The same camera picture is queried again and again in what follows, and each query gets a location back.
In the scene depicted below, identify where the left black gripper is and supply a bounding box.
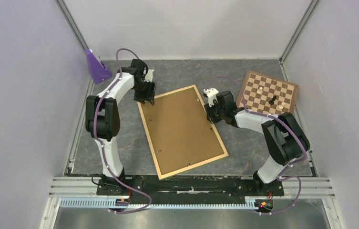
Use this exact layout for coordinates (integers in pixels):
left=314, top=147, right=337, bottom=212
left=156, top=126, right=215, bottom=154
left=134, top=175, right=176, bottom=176
left=133, top=80, right=157, bottom=106

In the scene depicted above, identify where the brown frame backing board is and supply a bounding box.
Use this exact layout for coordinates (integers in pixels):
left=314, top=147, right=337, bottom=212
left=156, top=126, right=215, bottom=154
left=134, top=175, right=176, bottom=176
left=140, top=87, right=226, bottom=177

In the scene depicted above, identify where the light wooden picture frame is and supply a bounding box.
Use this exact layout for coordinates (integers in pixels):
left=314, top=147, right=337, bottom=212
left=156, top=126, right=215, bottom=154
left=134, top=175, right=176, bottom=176
left=137, top=84, right=229, bottom=181

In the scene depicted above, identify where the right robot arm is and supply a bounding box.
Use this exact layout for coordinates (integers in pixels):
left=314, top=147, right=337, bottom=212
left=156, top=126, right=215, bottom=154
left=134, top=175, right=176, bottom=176
left=203, top=88, right=310, bottom=195

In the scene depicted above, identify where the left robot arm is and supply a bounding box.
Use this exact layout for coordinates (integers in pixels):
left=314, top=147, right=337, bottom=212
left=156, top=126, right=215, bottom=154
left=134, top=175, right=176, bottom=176
left=85, top=59, right=156, bottom=195

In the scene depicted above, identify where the wooden chessboard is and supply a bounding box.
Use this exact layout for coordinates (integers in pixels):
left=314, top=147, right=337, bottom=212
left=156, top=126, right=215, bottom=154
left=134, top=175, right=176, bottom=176
left=236, top=71, right=298, bottom=115

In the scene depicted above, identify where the white chess piece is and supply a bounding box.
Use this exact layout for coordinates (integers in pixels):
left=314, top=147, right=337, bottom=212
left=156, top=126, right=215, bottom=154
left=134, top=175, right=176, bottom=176
left=256, top=87, right=263, bottom=94
left=277, top=102, right=285, bottom=110

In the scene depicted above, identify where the purple plastic stand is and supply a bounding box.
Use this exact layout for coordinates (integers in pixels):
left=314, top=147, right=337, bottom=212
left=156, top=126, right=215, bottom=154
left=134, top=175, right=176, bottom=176
left=85, top=49, right=113, bottom=84

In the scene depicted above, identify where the black chess piece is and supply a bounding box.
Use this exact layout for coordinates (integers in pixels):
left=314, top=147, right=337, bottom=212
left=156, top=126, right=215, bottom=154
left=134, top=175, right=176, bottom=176
left=268, top=95, right=277, bottom=105

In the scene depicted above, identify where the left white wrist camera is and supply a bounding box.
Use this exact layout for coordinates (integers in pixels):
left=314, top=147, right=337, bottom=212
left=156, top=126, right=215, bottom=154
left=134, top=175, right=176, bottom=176
left=144, top=69, right=154, bottom=83

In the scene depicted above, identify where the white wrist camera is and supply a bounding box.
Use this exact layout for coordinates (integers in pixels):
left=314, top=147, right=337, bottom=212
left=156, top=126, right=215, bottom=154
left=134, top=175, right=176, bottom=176
left=144, top=69, right=154, bottom=83
left=203, top=88, right=219, bottom=107

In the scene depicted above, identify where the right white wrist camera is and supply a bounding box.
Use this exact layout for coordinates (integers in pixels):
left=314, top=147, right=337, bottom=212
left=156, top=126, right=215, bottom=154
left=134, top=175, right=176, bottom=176
left=203, top=88, right=219, bottom=107

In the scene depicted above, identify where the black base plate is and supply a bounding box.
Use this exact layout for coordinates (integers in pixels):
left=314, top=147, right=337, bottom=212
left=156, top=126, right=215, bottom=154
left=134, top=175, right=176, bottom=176
left=96, top=175, right=285, bottom=205

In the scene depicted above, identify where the white slotted cable duct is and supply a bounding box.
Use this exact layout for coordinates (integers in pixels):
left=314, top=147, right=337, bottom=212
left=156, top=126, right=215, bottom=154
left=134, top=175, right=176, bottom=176
left=60, top=198, right=267, bottom=210

